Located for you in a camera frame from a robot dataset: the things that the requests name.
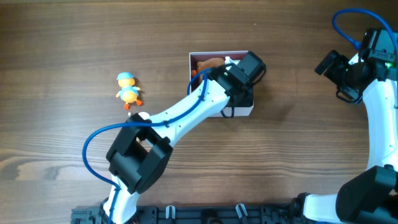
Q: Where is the brown plush toy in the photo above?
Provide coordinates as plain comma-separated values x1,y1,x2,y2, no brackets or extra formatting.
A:
191,57,225,78

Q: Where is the white cardboard box pink inside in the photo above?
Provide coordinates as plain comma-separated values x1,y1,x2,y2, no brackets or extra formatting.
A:
189,50,254,117

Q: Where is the yellow duck toy blue hat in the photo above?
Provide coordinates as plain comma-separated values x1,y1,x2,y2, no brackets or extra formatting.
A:
116,72,143,110

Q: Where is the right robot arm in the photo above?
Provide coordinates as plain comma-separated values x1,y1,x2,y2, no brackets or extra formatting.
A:
288,28,397,223

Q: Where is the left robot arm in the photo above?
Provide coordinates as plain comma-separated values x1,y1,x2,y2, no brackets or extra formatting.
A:
102,52,266,223

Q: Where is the white wooden rattle drum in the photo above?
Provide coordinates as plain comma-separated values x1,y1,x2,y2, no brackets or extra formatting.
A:
127,112,150,120

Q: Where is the left blue cable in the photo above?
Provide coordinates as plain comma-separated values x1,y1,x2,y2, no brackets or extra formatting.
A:
81,67,215,224

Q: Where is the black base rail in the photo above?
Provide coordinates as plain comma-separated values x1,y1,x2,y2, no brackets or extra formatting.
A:
70,203,312,224

